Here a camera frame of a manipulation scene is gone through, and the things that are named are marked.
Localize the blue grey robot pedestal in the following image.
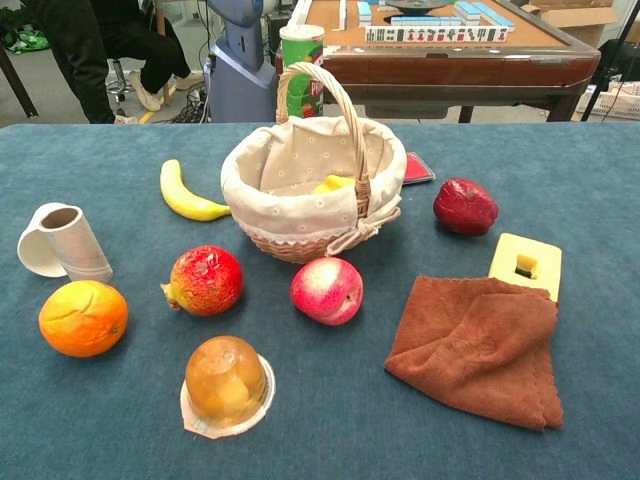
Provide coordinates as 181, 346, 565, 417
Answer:
205, 0, 279, 124

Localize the clear fruit jelly cup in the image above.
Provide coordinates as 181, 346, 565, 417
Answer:
180, 335, 277, 440

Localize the row of face-up mahjong tiles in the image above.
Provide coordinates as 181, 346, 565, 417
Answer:
364, 25, 510, 44

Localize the metal stool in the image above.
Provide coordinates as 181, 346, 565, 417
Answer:
105, 57, 136, 119

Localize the wicker basket with cloth liner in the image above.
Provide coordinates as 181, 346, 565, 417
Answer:
220, 61, 408, 265

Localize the black tripod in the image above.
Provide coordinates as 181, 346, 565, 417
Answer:
579, 0, 640, 121

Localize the red yellow apple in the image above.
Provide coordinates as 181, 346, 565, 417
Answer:
159, 244, 245, 318

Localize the flat red box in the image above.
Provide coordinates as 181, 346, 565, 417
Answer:
402, 151, 436, 186

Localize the black floor cable bundle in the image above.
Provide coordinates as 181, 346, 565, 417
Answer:
169, 84, 211, 124

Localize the stack of blue-backed mahjong tiles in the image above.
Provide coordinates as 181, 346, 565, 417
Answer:
452, 1, 516, 31

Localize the dark red apple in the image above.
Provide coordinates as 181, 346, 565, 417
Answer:
432, 177, 500, 237

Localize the dark wooden table leg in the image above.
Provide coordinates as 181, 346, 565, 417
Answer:
0, 44, 39, 119

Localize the brown microfibre cloth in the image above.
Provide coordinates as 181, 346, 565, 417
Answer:
383, 274, 565, 432

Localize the blue table cloth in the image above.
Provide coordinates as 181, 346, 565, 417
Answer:
0, 122, 640, 480

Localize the yellow banana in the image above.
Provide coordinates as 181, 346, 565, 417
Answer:
159, 158, 232, 222

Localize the green chips can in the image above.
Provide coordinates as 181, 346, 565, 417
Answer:
278, 24, 326, 120

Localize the cardboard box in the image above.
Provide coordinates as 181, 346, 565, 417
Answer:
519, 0, 640, 49

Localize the yellow sponge block with hole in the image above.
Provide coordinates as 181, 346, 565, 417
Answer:
487, 232, 564, 304

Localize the green bag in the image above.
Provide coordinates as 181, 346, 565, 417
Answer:
0, 29, 51, 55

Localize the orange fruit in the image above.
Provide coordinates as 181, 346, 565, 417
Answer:
38, 279, 129, 358

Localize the pink red apple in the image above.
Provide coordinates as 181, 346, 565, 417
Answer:
290, 256, 365, 327

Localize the brown mahjong table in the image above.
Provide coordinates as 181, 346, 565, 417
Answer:
275, 0, 601, 124

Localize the yellow fruit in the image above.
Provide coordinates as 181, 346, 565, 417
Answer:
310, 174, 357, 196

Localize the person in black trousers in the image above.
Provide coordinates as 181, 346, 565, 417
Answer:
29, 0, 206, 125

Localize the white plastic crate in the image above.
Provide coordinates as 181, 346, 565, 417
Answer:
574, 82, 640, 123

